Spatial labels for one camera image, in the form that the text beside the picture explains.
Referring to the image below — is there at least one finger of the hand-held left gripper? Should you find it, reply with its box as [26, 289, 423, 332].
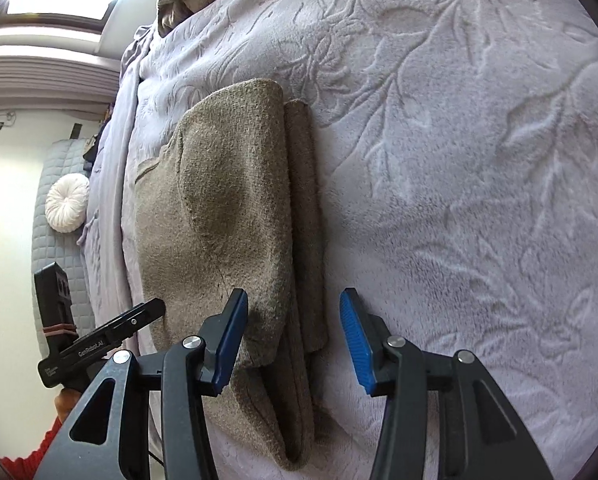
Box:
[104, 297, 166, 348]

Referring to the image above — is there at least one round white pillow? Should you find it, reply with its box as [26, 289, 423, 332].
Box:
[45, 173, 90, 234]

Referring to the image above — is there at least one brown knit sweater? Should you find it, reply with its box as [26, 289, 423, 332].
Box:
[131, 78, 330, 471]

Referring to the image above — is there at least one grey fleece blanket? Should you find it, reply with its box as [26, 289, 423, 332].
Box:
[76, 25, 152, 356]

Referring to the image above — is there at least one lavender embossed blanket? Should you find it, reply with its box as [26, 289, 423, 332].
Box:
[121, 0, 598, 480]

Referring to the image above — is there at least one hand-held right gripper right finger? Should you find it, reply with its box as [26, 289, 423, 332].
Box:
[339, 287, 556, 480]

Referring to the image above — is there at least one grey quilted headboard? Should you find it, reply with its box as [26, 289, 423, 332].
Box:
[29, 139, 102, 361]

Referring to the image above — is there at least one person's left forearm red sleeve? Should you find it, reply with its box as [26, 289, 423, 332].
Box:
[0, 390, 86, 480]

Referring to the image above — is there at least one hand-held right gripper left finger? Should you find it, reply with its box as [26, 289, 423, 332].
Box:
[34, 287, 250, 480]

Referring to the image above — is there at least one dark brown garment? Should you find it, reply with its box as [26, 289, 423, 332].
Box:
[156, 0, 207, 38]

